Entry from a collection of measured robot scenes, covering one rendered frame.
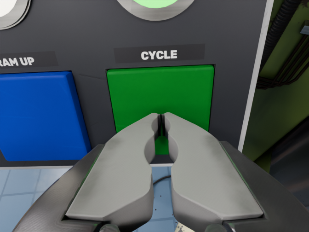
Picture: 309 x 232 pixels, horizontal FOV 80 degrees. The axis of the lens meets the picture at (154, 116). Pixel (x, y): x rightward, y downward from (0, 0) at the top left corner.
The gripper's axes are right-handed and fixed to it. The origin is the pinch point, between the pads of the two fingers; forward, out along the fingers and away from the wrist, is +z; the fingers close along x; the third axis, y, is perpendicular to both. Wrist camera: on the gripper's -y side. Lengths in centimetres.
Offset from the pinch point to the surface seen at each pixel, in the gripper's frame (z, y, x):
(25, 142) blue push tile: 0.8, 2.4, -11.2
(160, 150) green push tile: 1.3, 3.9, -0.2
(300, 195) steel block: 18.6, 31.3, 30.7
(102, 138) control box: 1.6, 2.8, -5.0
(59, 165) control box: 1.6, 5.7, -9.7
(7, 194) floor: 62, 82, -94
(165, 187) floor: 65, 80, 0
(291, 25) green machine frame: 24.6, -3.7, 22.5
